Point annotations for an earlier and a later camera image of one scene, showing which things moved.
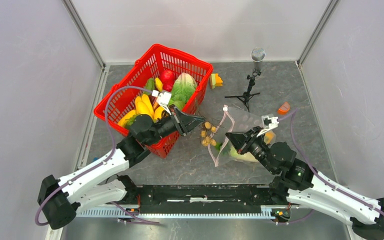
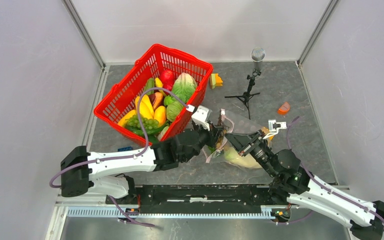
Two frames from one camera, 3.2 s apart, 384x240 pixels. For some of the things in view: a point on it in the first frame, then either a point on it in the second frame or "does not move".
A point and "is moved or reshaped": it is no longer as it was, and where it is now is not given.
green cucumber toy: x=149 y=86 does not move
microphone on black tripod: x=257 y=55 does not move
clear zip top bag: x=221 y=149 is moved or reshaped
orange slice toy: x=284 y=108 does not move
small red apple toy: x=168 y=83 does not move
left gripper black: x=185 y=123 to x=213 y=134
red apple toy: x=167 y=77 does not move
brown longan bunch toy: x=206 y=134 is moved or reshaped
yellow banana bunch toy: x=143 y=105 does not move
